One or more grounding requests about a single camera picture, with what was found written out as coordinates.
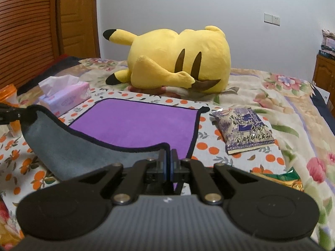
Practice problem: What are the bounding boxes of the purple and grey towel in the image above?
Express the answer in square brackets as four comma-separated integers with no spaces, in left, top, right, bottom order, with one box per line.
[21,98,209,181]

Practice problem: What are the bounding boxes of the wooden room door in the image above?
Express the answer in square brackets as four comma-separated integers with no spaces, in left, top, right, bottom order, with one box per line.
[58,0,100,58]

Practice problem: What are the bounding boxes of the orange lidded plastic bottle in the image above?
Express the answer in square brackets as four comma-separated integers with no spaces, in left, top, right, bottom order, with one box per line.
[0,84,22,138]

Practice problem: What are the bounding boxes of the pink tissue box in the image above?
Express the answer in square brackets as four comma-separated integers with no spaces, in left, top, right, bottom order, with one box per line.
[39,75,91,117]

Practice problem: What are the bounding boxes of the orange print white cloth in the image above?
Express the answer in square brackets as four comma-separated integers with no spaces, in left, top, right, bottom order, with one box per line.
[1,89,286,210]

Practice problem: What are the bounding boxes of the purple snack bag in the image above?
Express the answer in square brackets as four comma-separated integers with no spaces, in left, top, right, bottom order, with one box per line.
[212,108,275,155]

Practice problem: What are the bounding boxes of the wooden louvered wardrobe door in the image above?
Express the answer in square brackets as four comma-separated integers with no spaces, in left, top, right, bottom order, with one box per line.
[1,0,62,87]

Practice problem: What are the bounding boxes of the green yellow snack bag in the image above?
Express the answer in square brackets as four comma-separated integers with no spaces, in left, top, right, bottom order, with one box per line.
[250,167,304,192]

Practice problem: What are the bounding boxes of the yellow Pikachu plush toy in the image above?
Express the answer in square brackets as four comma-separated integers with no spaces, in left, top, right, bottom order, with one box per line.
[103,26,231,93]

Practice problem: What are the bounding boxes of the floral bed blanket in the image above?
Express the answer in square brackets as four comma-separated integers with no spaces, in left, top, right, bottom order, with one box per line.
[0,57,335,251]

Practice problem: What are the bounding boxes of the dark blue bed sheet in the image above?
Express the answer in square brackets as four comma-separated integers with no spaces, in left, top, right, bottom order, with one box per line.
[311,85,335,134]

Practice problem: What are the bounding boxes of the white paper sheet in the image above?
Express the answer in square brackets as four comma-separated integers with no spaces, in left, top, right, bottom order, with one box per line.
[313,86,330,105]

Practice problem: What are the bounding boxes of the wooden sideboard cabinet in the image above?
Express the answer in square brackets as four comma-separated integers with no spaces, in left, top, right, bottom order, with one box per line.
[312,54,335,99]

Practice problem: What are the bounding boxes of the stack of folded papers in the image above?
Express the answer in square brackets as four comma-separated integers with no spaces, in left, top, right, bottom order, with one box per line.
[318,29,335,60]

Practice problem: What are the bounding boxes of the white wall switch socket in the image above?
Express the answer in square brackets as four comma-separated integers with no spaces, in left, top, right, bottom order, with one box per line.
[263,13,281,26]

